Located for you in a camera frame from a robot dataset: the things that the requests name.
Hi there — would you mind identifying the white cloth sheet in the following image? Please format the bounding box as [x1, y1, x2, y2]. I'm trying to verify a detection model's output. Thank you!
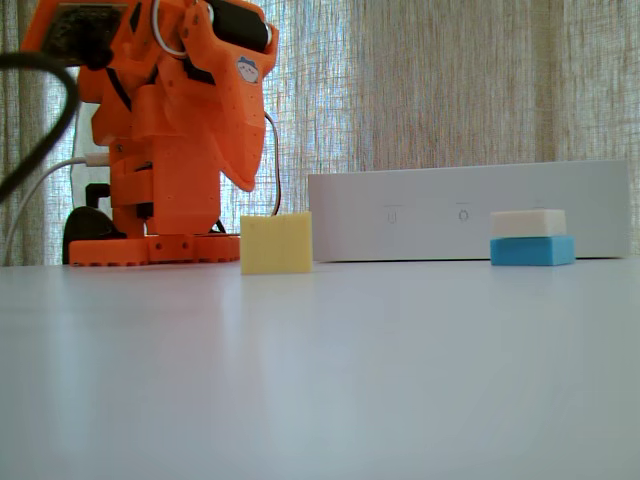
[71, 99, 112, 209]

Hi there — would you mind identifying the thick black cable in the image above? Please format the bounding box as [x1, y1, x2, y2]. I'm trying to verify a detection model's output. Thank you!
[0, 50, 82, 204]

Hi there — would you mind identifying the yellow foam cuboid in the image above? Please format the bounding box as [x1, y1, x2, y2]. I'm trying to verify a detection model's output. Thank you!
[239, 210, 315, 276]

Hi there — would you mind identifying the thin black camera cable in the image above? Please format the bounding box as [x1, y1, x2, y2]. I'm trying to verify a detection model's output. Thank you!
[105, 68, 133, 110]

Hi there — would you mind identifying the black table clamp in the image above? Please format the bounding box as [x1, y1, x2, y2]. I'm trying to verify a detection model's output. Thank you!
[62, 204, 127, 265]

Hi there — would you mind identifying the white cardboard box bin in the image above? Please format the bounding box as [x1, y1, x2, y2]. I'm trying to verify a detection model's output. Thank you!
[307, 158, 632, 263]

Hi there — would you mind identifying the wrist camera in orange mount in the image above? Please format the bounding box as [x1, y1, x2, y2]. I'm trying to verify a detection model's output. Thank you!
[19, 0, 132, 69]

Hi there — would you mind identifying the black power plug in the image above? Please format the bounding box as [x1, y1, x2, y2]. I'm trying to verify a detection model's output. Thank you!
[83, 182, 112, 207]

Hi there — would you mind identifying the white foam cuboid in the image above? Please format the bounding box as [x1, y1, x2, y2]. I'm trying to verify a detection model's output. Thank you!
[489, 208, 569, 237]

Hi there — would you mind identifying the white usb cable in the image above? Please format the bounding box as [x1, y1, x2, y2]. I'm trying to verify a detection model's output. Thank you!
[2, 152, 111, 267]

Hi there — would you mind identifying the blue foam cuboid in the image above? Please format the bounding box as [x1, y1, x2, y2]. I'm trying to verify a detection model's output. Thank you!
[489, 233, 577, 267]

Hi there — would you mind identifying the orange robot arm with base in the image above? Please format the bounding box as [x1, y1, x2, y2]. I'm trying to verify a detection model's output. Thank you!
[67, 9, 242, 267]

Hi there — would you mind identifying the white looped servo wire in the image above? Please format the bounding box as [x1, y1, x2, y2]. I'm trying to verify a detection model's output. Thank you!
[151, 0, 190, 57]

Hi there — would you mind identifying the orange gripper black motor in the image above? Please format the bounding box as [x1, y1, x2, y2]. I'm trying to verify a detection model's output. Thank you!
[148, 0, 281, 194]

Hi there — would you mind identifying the cartoon cat sticker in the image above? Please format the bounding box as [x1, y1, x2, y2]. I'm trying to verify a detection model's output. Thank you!
[235, 55, 262, 85]

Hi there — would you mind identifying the red white servo wire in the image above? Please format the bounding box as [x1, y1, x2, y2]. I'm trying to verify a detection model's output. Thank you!
[263, 110, 284, 218]

